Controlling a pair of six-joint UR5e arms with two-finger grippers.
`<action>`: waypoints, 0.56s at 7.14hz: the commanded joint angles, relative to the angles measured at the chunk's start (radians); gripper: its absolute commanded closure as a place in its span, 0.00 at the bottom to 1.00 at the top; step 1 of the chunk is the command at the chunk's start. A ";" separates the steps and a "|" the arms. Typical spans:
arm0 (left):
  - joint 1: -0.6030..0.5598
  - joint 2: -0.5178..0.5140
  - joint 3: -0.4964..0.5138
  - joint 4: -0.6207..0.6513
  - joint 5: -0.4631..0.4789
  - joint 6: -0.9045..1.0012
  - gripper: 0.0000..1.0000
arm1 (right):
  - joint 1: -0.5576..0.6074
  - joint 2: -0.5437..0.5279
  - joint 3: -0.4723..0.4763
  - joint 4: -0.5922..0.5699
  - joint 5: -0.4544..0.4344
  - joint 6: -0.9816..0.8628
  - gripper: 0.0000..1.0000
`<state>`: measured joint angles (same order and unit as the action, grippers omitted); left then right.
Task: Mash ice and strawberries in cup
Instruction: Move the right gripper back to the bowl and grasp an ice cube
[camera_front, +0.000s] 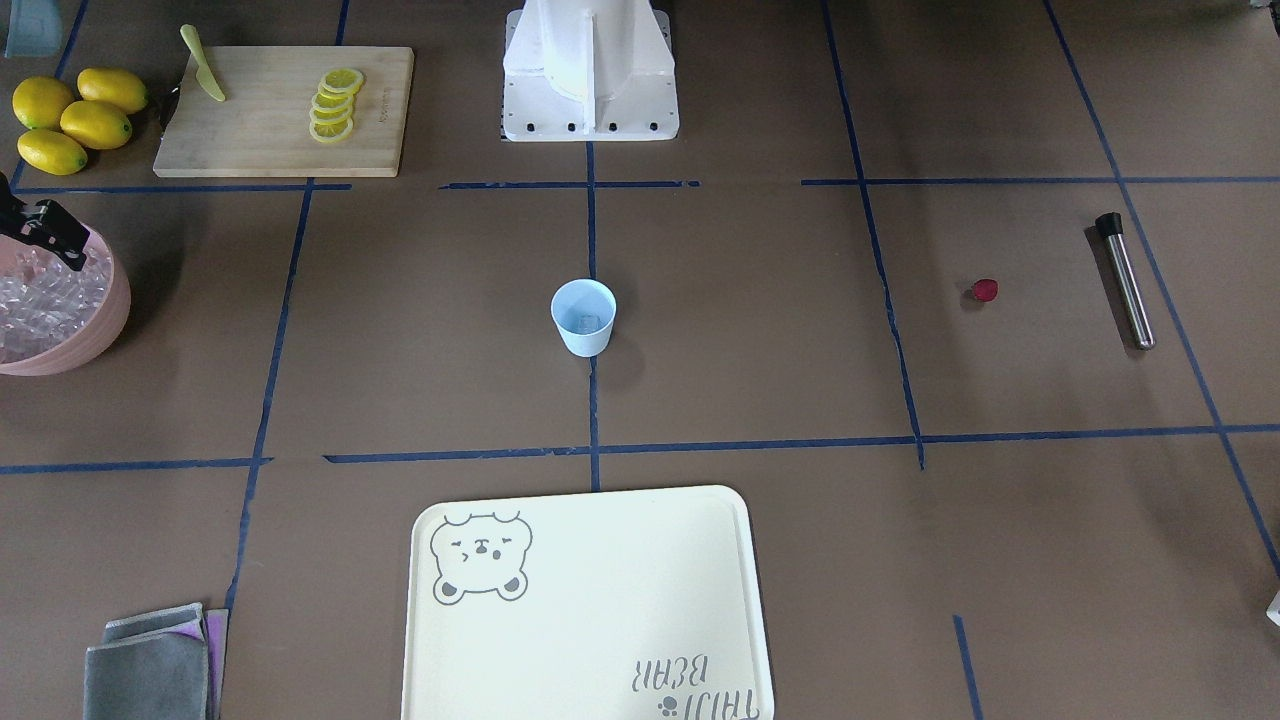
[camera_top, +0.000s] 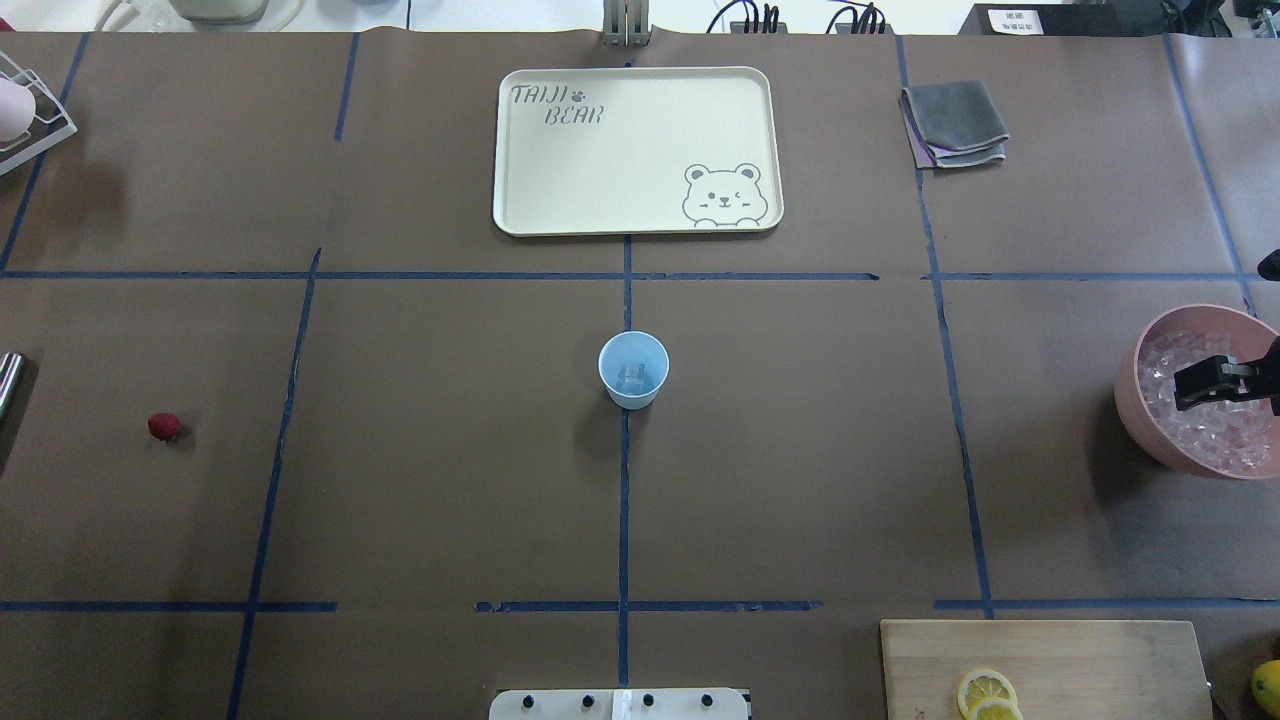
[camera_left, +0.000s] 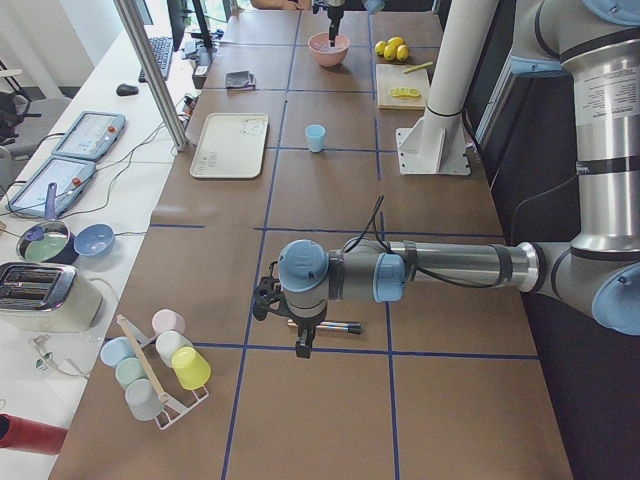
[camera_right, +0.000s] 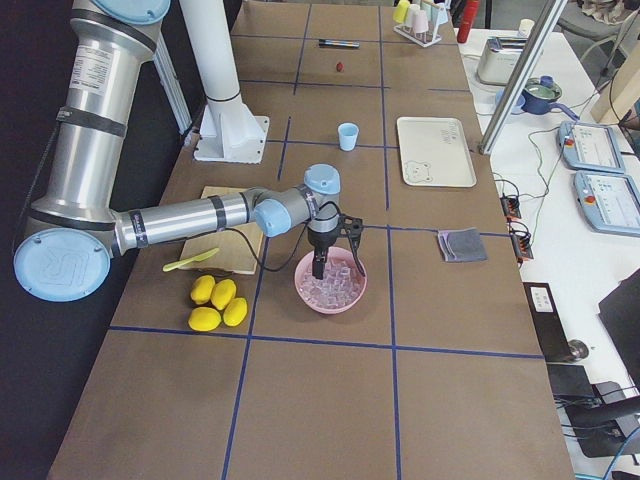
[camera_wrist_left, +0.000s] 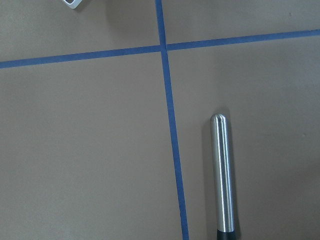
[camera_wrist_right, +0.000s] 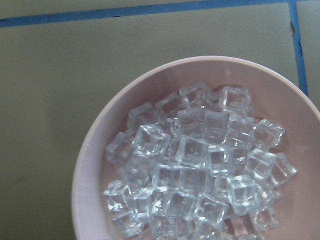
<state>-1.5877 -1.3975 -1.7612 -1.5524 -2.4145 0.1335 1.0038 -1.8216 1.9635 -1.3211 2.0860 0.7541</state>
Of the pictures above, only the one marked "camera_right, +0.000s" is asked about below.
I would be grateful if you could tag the yellow cup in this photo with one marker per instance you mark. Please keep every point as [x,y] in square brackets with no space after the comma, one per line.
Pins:
[400,11]

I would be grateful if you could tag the white toaster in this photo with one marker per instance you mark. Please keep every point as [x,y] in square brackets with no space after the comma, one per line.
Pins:
[498,59]

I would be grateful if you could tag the light blue plastic cup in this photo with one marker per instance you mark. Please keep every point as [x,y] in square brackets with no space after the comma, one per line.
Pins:
[347,135]

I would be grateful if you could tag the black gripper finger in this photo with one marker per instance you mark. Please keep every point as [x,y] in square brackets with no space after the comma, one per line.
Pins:
[318,265]

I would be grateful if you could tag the yellow lemon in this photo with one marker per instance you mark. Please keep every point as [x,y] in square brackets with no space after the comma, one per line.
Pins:
[223,293]
[235,312]
[202,288]
[204,319]

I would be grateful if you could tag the pink bowl of ice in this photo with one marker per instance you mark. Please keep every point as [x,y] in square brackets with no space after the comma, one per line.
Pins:
[342,285]

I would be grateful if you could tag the red bottle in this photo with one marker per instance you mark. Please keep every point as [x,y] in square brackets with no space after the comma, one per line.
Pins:
[469,14]

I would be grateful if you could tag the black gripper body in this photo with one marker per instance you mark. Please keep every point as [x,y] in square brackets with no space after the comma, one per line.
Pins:
[320,241]

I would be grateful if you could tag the teach pendant far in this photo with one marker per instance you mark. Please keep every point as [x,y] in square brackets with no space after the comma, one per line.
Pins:
[593,147]

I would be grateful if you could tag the pink cup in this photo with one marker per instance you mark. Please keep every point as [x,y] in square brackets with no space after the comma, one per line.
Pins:
[420,22]

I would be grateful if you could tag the blue saucepan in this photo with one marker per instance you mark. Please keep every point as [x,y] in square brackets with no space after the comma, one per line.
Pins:
[542,95]

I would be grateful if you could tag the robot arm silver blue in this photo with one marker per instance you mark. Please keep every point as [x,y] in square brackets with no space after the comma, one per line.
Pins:
[72,233]

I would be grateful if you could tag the wooden cutting board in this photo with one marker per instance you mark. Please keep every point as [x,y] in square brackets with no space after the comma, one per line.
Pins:
[234,254]

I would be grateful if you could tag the white cup rack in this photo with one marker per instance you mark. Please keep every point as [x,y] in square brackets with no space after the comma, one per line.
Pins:
[423,39]

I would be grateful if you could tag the grey folded cloth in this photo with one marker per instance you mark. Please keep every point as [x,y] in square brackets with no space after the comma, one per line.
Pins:
[461,245]

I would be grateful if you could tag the aluminium frame post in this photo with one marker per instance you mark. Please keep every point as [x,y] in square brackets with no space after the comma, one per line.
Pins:
[541,30]

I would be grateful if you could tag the steel muddler black tip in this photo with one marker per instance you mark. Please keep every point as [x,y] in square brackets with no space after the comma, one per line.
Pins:
[338,44]

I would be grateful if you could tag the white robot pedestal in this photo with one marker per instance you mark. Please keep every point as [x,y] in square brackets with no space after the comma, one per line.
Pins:
[229,132]

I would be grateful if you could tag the cream bear tray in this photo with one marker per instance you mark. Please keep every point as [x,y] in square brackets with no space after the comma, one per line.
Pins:
[434,152]

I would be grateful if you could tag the teach pendant near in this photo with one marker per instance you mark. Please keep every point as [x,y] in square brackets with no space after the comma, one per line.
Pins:
[609,202]

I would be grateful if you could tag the yellow plastic knife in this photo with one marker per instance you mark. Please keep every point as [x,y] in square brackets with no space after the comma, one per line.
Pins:
[193,259]

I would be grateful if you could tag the teach pendant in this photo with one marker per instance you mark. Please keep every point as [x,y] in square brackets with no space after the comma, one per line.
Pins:
[609,202]
[593,147]

